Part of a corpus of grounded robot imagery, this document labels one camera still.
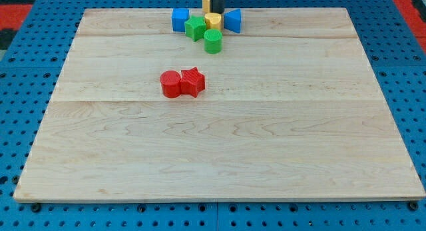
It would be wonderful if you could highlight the red cylinder block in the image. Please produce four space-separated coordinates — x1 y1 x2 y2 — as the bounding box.
160 71 181 98

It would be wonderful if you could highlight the yellow block behind rod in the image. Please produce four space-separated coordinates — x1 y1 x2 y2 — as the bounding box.
202 0 210 13

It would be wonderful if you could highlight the blue triangle block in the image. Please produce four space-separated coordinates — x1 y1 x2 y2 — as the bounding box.
224 9 242 33

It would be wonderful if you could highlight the light wooden board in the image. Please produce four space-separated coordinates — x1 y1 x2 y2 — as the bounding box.
14 8 425 204

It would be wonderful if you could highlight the yellow heart-shaped block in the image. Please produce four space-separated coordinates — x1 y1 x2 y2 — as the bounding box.
204 13 222 30

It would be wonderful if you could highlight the red star block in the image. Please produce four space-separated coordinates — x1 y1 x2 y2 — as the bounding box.
180 67 205 98

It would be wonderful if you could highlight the green cylinder block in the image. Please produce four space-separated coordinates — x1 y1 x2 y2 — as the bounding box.
204 29 222 54

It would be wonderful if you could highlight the green star block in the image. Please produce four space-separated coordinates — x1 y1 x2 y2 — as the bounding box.
184 15 206 41

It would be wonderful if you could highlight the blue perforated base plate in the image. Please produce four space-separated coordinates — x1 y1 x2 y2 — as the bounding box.
1 0 425 230

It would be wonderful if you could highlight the blue cube block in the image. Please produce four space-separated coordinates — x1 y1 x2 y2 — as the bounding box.
171 8 190 32

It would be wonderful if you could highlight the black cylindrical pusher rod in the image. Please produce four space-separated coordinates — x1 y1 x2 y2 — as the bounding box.
210 0 225 14

